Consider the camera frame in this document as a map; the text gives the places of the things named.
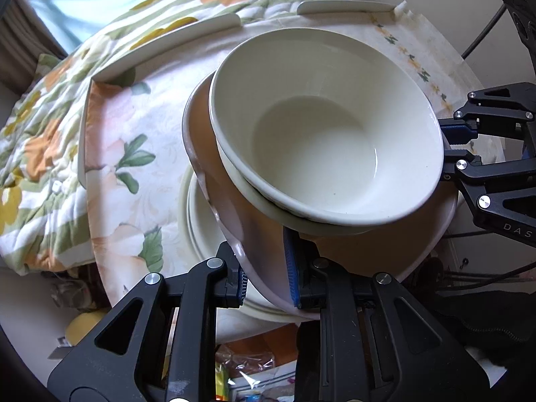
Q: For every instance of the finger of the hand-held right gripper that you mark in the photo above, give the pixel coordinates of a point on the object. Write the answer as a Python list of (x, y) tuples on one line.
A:
[(473, 171), (458, 132)]

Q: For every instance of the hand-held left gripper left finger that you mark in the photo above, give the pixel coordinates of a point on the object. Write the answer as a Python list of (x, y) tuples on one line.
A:
[(242, 287)]

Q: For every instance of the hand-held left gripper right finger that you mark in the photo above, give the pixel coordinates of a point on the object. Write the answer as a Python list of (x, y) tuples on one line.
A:
[(292, 268)]

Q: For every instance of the pink bear-shaped bowl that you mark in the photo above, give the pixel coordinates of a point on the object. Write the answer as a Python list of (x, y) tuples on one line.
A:
[(356, 255)]

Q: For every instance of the duck print cream bowl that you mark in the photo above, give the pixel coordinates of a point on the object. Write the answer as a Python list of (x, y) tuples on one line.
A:
[(259, 205)]

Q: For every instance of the large white plate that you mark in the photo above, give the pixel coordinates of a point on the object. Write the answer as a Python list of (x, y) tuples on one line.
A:
[(197, 226)]

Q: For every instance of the yellow patterned cream plate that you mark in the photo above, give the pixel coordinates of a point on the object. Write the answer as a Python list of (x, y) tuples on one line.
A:
[(183, 213)]

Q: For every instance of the plain cream bowl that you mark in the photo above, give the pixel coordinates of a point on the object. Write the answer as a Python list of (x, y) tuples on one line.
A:
[(314, 134)]

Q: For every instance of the clear plastic bag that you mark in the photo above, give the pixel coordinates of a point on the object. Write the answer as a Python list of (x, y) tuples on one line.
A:
[(247, 362)]

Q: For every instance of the black zippered cloth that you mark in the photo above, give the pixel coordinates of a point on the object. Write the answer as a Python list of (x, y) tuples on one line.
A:
[(494, 326)]

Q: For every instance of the peach floral tablecloth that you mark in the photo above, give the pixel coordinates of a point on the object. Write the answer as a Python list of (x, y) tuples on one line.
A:
[(125, 176)]

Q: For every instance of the yellow object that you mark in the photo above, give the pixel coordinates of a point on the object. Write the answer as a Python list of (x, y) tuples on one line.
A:
[(81, 326)]

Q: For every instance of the green orange floral quilt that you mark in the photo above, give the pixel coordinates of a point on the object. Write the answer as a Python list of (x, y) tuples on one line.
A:
[(42, 155)]

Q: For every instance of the brown curtain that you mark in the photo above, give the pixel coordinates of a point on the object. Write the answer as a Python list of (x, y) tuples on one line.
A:
[(25, 29)]

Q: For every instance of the black perforated bracket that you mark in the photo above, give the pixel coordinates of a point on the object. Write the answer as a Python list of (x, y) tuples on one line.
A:
[(521, 21)]

